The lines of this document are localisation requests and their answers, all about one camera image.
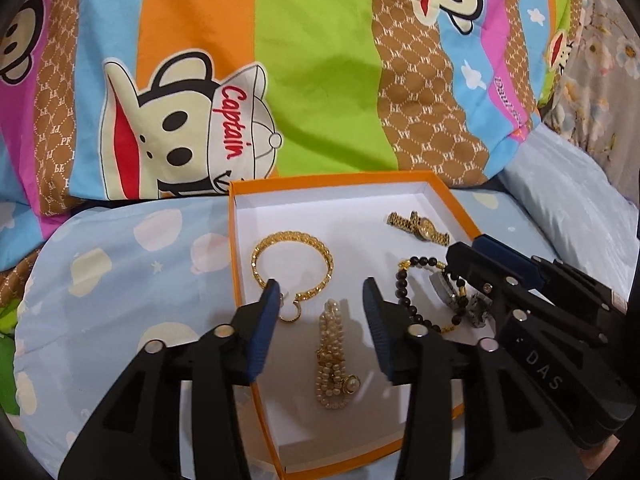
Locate orange cardboard box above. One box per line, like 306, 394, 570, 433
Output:
228, 170, 484, 479

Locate gold chain bracelet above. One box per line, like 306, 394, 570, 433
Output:
251, 231, 334, 302

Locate silver wristwatch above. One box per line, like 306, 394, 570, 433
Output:
429, 266, 495, 329

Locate colourful striped cartoon blanket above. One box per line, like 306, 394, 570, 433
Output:
0, 0, 591, 281

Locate green cushion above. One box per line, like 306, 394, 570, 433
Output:
0, 300, 23, 418

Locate gold wristwatch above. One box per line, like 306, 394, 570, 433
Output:
386, 211, 451, 246

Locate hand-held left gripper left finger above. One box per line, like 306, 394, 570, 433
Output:
57, 279, 282, 480

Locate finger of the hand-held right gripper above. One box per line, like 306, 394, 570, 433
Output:
472, 235, 628, 316
446, 242, 608, 348

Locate pearl multi-strand bracelet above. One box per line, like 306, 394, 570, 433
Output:
313, 298, 360, 411

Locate light blue planet-print quilt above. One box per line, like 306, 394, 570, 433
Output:
12, 125, 640, 480

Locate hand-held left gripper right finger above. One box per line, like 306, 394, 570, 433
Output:
362, 276, 587, 480

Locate black bead bracelet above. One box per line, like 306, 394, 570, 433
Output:
394, 255, 469, 336

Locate grey floral cloth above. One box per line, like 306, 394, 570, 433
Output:
542, 0, 640, 201

